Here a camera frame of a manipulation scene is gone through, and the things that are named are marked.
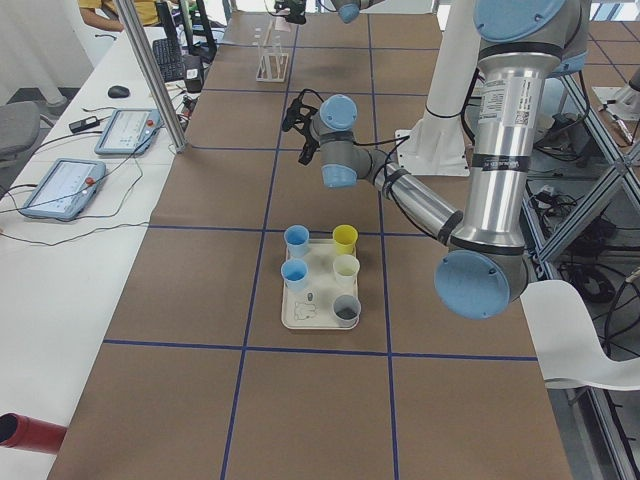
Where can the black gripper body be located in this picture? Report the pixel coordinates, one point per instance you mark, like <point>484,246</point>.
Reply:
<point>287,11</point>
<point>309,141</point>

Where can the light blue plastic cup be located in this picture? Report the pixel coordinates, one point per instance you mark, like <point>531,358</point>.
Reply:
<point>294,272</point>

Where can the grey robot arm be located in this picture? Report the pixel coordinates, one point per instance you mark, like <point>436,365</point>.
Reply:
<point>522,44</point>
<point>348,10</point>

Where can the yellow plastic cup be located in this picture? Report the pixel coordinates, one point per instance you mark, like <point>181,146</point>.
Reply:
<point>344,237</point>

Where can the pale cream plastic cup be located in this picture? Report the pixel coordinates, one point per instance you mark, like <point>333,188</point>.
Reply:
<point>345,269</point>

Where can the grey plastic cup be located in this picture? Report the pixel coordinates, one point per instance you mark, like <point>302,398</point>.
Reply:
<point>346,309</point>

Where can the black keyboard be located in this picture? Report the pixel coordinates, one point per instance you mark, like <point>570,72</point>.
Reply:
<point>168,55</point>

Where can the cream plastic tray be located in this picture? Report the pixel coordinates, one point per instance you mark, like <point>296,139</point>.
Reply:
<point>311,309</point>

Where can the far blue teach pendant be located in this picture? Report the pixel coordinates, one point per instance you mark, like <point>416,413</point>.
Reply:
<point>128,131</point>

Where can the blue teach pendant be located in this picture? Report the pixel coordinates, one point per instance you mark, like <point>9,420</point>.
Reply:
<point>128,131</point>
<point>66,189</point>

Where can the black computer mouse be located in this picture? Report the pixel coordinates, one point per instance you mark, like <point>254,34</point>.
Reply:
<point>118,92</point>

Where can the small black device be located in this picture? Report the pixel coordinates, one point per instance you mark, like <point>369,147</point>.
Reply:
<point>84,124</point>

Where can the near blue teach pendant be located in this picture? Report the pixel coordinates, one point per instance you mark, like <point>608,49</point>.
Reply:
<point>66,189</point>

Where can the grey office chair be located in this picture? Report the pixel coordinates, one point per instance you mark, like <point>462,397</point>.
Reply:
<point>20,126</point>

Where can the white plastic chair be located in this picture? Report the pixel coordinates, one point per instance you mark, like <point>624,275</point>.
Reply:
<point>566,343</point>

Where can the red cylinder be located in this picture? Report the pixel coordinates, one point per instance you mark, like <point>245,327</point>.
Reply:
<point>29,434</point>

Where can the white wire cup rack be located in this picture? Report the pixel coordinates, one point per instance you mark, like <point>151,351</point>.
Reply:
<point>273,61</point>

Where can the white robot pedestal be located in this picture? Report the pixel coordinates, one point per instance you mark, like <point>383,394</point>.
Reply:
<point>435,146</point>

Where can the grey aluminium frame post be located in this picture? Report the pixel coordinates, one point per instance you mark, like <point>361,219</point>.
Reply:
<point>142,49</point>

